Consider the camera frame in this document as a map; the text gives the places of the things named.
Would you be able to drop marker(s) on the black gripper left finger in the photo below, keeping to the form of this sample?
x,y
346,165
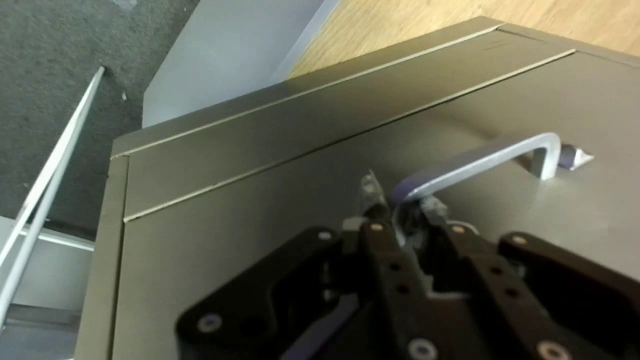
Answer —
x,y
292,293

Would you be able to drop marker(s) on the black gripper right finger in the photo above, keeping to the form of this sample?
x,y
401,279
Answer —
x,y
532,307

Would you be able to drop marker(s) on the wooden desk with grey panel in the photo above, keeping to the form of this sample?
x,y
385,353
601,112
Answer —
x,y
232,53

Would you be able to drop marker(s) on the beige filing cabinet frame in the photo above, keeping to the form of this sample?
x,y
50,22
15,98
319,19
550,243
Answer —
x,y
201,160

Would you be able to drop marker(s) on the white metal tube frame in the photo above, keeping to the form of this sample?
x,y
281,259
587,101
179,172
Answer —
x,y
61,156

